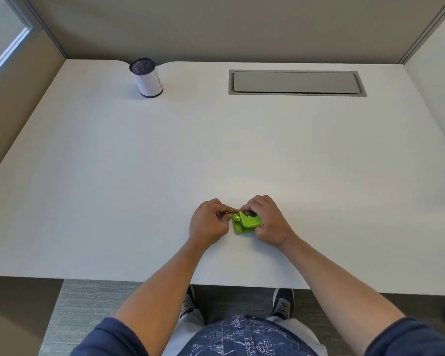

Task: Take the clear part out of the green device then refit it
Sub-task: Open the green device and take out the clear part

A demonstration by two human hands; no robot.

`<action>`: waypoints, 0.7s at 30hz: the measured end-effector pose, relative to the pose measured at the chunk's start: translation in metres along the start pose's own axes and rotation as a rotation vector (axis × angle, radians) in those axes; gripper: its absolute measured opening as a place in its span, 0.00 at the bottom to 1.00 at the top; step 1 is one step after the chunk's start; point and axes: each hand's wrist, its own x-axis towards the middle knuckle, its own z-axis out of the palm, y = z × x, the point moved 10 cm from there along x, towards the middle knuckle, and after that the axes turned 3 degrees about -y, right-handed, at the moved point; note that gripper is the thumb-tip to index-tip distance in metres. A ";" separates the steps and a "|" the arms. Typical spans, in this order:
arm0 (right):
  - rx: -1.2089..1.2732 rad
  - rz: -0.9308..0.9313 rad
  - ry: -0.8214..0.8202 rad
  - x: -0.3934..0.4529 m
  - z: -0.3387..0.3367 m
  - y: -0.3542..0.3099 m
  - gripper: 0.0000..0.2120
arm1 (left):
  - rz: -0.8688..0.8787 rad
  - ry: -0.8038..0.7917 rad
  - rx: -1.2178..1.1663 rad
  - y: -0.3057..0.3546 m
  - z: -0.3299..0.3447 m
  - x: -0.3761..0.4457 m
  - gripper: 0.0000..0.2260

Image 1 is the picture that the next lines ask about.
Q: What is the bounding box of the person's right forearm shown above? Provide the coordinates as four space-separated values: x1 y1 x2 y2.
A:
280 233 407 356

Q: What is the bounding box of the white cup with black rim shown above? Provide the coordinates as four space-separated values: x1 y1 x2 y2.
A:
129 57 164 99

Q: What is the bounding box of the person's left shoe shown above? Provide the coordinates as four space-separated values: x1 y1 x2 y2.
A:
178 284 196 321

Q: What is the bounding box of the grey desk cable tray lid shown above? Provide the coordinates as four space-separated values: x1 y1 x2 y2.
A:
228 69 368 97

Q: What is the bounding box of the beige fabric partition panel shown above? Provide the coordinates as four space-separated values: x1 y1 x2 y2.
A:
24 0 445 65

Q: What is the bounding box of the person's right shoe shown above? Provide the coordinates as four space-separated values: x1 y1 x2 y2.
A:
271 288 296 320

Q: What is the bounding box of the person's navy sleeve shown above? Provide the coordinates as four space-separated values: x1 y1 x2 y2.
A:
364 317 445 356
69 317 149 356

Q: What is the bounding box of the person's right hand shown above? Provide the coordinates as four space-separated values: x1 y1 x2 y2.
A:
239 194 297 253

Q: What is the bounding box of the person's navy left sleeve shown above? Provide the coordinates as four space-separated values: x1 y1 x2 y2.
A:
69 317 149 356

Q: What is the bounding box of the person's navy right sleeve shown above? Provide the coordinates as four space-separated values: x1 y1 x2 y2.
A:
364 317 445 356

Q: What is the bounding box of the person's left forearm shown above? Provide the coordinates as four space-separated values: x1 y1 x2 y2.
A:
113 239 208 356

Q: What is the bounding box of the white rounded side divider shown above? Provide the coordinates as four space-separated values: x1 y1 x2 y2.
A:
403 9 445 162

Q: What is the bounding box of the blue patterned shirt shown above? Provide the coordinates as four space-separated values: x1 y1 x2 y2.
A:
189 314 319 356

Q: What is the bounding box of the beige partition with glass pane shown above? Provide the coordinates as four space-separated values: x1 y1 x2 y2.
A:
0 0 67 186

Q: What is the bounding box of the person's left hand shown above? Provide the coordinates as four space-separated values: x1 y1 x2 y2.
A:
188 198 239 253

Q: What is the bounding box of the person's shoe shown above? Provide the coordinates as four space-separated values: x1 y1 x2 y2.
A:
178 284 196 321
271 288 296 320

